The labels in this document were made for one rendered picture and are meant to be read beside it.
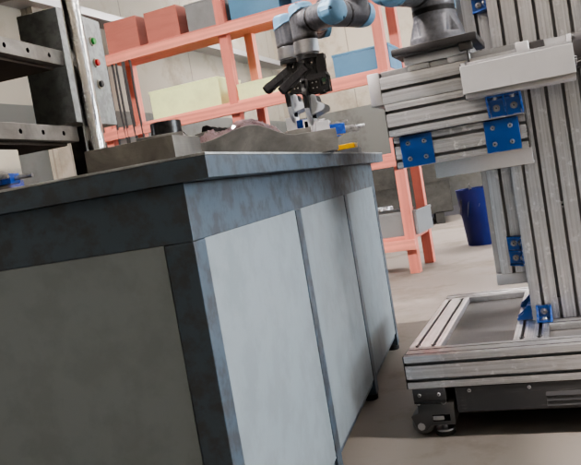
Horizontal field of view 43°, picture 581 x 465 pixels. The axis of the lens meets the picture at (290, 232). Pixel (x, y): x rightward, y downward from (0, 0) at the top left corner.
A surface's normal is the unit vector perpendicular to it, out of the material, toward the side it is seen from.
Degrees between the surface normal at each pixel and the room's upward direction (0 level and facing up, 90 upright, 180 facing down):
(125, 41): 90
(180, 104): 90
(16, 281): 90
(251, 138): 90
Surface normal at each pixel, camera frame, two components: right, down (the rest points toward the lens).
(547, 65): -0.34, 0.12
